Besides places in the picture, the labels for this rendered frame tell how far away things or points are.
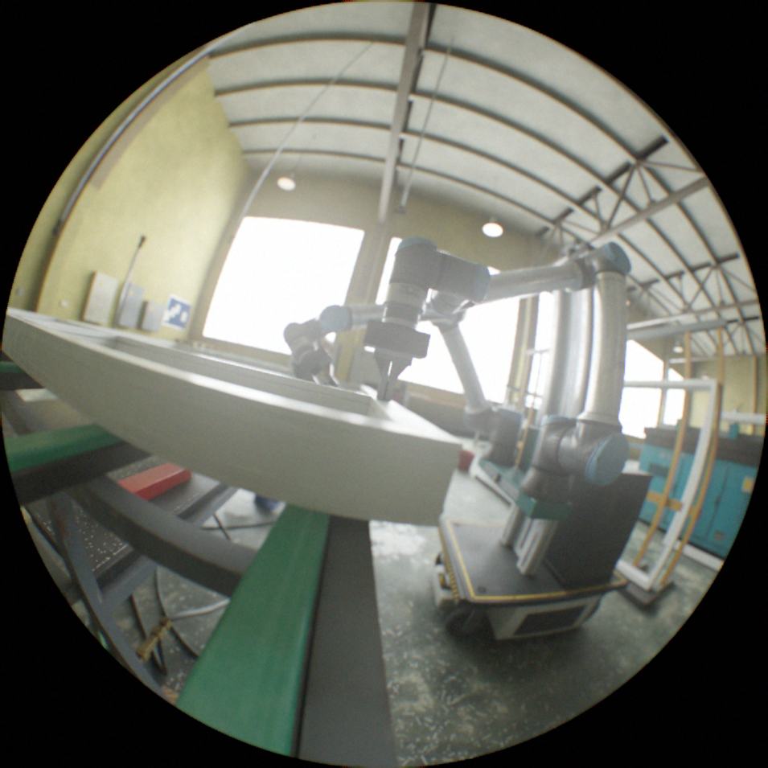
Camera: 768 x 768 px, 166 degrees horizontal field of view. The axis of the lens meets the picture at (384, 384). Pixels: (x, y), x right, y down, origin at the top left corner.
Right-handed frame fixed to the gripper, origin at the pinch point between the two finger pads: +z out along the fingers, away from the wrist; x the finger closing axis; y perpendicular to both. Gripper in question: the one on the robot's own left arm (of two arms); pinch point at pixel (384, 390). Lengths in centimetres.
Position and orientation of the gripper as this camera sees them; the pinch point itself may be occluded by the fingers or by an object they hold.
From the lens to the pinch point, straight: 54.2
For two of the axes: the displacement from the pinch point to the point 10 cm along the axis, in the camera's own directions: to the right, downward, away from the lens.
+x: 9.7, 2.2, 1.1
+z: -2.2, 9.8, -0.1
